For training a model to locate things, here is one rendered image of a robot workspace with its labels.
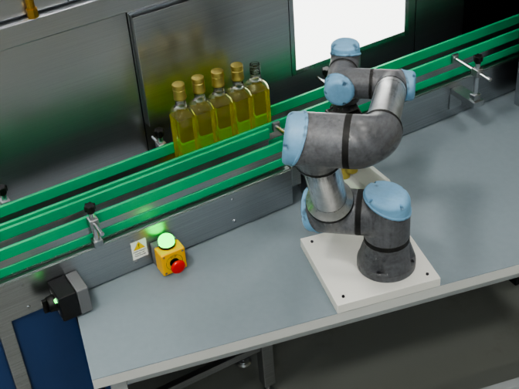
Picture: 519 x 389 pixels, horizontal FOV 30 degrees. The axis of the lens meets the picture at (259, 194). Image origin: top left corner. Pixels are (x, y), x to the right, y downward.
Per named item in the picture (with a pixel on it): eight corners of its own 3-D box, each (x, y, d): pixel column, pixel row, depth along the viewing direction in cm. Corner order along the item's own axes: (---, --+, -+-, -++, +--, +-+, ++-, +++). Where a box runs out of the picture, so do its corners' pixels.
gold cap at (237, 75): (240, 73, 264) (239, 59, 262) (246, 79, 262) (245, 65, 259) (228, 78, 263) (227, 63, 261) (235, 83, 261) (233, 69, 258)
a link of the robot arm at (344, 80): (368, 82, 231) (372, 59, 239) (321, 79, 233) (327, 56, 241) (368, 109, 236) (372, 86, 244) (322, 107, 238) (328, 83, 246)
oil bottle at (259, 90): (263, 135, 283) (259, 71, 270) (273, 143, 279) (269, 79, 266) (247, 141, 280) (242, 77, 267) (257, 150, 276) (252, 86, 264)
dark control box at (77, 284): (82, 293, 253) (76, 269, 247) (93, 311, 247) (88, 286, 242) (52, 306, 249) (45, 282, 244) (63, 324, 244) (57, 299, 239)
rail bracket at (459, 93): (456, 102, 308) (460, 38, 294) (492, 125, 296) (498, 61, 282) (444, 106, 306) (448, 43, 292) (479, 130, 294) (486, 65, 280)
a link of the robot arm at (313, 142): (361, 242, 245) (346, 156, 195) (303, 238, 248) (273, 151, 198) (366, 198, 249) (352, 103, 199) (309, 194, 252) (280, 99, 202)
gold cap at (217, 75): (221, 79, 262) (219, 65, 260) (227, 86, 260) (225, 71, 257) (209, 84, 261) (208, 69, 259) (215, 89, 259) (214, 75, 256)
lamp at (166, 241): (171, 237, 257) (169, 228, 255) (178, 246, 254) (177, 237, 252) (155, 243, 255) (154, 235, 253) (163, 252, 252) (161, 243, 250)
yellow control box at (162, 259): (176, 254, 263) (172, 232, 258) (188, 268, 257) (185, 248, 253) (153, 263, 260) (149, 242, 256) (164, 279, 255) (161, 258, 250)
